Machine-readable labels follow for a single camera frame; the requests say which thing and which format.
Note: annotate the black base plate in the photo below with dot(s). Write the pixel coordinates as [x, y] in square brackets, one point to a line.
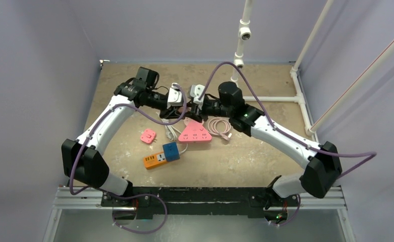
[253, 202]

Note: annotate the blue cube socket adapter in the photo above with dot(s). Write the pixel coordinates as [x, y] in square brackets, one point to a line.
[171, 151]

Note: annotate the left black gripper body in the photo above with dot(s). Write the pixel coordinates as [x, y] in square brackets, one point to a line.
[164, 112]

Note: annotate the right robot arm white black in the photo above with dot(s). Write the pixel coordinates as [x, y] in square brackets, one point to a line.
[319, 161]

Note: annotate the pink triangular power strip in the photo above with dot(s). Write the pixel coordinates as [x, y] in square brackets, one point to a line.
[194, 132]

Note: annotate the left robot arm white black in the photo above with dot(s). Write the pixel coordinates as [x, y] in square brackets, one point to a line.
[83, 156]

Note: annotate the aluminium rail frame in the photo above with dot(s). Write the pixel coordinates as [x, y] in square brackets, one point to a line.
[82, 218]

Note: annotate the orange power strip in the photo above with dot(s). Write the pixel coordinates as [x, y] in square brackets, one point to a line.
[154, 160]

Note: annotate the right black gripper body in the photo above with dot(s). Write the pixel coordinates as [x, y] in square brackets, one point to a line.
[199, 109]

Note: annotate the pink square plug adapter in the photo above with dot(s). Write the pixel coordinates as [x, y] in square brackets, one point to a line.
[148, 136]

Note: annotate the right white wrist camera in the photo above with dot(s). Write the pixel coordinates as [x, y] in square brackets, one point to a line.
[196, 95]

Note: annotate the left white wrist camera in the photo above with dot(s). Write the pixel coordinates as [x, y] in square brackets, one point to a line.
[174, 96]

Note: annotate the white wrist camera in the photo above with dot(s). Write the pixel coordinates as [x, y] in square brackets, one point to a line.
[196, 95]
[174, 96]

